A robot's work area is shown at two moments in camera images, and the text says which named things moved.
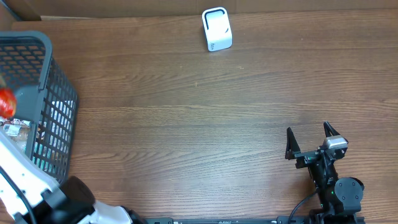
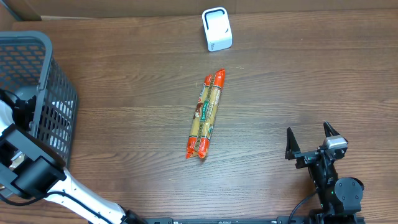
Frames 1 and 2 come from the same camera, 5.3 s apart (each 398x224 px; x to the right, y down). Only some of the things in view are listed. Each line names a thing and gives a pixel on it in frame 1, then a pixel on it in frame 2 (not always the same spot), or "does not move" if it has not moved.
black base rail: [281, 219] does not move
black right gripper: [305, 157] does not move
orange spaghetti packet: [7, 103] -> [204, 115]
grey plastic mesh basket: [45, 98] does not move
